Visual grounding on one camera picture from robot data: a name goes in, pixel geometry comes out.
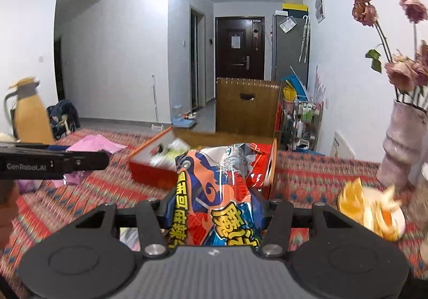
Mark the brown wooden chair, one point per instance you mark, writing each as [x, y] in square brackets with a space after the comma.
[246, 106]

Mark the yellow box on fridge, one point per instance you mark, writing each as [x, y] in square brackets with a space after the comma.
[294, 6]

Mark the wall electrical panel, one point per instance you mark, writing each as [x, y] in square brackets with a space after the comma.
[319, 10]

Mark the wire storage rack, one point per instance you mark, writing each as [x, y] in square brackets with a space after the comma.
[301, 126]

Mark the white panel against wall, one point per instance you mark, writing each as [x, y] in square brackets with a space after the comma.
[340, 148]

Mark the red cardboard snack box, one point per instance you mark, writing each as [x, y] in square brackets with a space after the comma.
[154, 162]

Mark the person's left hand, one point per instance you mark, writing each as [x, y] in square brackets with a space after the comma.
[9, 210]

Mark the pink snack packet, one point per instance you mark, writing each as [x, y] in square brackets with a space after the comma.
[90, 143]

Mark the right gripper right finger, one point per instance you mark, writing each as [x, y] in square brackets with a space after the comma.
[276, 222]

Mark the red orange chip bag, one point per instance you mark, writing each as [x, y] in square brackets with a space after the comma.
[215, 202]

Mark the purple tissue pack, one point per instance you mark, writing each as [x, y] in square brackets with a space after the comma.
[28, 185]

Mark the yellow thermos jug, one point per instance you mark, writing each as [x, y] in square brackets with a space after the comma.
[30, 121]

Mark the plate of orange peels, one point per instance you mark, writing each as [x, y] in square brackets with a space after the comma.
[376, 210]

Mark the dark entrance door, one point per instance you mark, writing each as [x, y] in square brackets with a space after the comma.
[239, 47]

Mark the grey refrigerator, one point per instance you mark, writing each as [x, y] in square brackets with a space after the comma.
[290, 45]

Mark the pink ceramic vase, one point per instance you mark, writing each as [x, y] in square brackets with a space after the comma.
[402, 144]

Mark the patterned red tablecloth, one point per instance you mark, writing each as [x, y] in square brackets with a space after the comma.
[300, 178]

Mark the small blue floor stool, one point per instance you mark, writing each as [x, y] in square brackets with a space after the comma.
[183, 120]

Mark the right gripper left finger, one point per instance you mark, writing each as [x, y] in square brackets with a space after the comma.
[151, 219]

